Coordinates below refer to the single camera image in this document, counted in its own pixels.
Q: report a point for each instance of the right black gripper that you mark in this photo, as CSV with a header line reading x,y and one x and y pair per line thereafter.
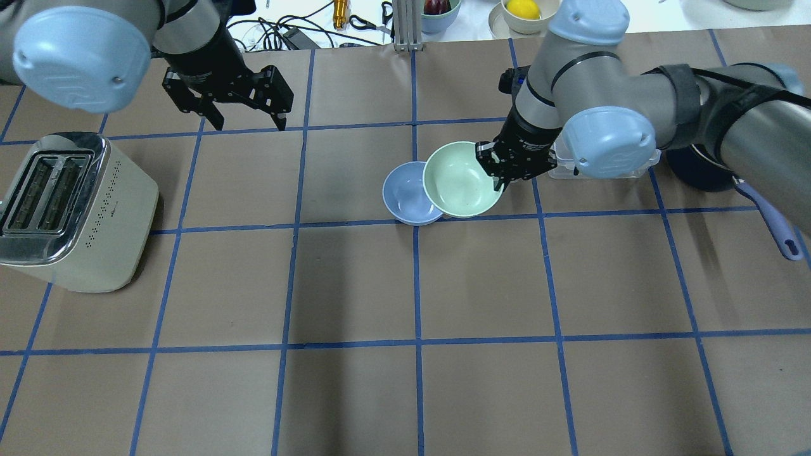
x,y
531,136

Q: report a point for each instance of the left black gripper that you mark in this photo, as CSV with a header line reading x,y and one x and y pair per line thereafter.
x,y
204,62

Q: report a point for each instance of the green bowl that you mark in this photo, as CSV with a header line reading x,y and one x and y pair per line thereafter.
x,y
455,182

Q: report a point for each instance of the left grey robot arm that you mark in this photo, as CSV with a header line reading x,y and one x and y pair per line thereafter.
x,y
93,55

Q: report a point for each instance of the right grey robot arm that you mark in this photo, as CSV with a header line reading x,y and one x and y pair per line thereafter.
x,y
746,116

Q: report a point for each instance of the blue bowl with fruit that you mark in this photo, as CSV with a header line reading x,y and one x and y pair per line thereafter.
x,y
438,16

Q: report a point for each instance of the beige bowl with lemon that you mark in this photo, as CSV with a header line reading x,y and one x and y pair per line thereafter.
x,y
529,27

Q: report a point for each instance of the clear plastic food container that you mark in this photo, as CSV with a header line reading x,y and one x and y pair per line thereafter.
x,y
566,169

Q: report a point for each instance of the beige plate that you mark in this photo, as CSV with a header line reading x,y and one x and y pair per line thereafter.
x,y
503,23

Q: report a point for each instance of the yellow lemon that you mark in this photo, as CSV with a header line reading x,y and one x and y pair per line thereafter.
x,y
525,9

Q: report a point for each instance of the cream chrome toaster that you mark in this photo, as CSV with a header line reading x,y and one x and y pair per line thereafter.
x,y
78,213

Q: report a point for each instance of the dark blue saucepan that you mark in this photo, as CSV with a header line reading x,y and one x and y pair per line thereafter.
x,y
693,167

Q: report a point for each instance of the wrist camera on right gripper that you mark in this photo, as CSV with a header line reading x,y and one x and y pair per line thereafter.
x,y
512,79

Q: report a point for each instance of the aluminium frame post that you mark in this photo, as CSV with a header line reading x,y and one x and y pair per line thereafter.
x,y
407,26

